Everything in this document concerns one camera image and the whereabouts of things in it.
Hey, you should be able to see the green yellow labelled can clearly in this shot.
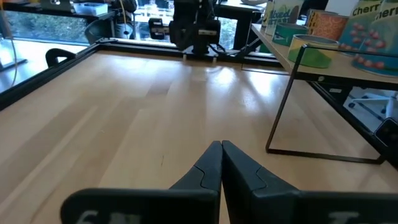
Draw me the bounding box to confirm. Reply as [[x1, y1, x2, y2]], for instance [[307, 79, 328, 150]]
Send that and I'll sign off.
[[287, 34, 340, 69]]

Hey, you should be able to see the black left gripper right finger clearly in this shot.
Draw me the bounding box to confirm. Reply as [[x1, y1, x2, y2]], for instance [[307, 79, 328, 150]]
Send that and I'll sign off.
[[221, 139, 398, 224]]

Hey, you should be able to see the large white-topped can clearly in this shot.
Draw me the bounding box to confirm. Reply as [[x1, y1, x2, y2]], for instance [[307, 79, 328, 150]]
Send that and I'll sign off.
[[351, 0, 398, 78]]

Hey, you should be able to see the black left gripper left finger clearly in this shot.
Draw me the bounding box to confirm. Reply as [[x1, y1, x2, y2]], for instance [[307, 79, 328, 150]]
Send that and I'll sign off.
[[60, 140, 223, 224]]

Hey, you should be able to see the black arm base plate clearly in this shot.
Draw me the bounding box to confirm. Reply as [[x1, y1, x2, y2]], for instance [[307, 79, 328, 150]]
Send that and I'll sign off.
[[182, 45, 237, 59]]

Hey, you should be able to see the person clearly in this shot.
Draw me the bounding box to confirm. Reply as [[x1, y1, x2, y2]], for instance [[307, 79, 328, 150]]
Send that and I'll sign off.
[[110, 0, 138, 40]]

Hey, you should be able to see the white chair base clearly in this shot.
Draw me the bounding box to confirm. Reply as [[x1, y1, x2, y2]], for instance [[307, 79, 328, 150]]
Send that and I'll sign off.
[[347, 91, 398, 122]]

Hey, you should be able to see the black aluminium table frame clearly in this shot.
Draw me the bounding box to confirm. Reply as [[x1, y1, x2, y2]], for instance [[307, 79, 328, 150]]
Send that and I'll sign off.
[[0, 37, 284, 111]]

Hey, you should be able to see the black box device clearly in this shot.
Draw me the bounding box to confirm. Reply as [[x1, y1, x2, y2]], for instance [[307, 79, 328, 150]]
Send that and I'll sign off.
[[148, 17, 171, 40]]

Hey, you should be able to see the black background desk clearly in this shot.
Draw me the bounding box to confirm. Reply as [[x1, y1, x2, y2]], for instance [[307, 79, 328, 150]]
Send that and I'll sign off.
[[0, 0, 119, 38], [214, 0, 271, 50]]

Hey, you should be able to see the white green labelled can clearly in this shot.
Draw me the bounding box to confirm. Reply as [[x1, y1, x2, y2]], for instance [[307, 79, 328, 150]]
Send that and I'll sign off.
[[266, 0, 304, 37]]

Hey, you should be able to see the small black camera box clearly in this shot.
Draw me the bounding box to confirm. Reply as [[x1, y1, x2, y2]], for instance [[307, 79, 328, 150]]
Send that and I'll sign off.
[[374, 118, 398, 147]]

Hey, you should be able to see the grey office chair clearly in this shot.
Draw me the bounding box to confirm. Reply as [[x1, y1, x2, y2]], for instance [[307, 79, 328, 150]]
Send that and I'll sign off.
[[83, 19, 114, 44]]

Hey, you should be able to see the metal desk leg frame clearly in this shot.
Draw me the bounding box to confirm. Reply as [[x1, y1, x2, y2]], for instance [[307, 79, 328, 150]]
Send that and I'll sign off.
[[0, 37, 29, 73]]

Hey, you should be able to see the white plastic tray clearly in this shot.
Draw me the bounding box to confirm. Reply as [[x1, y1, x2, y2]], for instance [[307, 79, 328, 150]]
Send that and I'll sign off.
[[73, 2, 109, 16]]

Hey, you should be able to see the black wire shelf rack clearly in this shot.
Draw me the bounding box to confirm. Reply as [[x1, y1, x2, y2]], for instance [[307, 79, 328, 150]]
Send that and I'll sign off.
[[241, 23, 398, 165]]

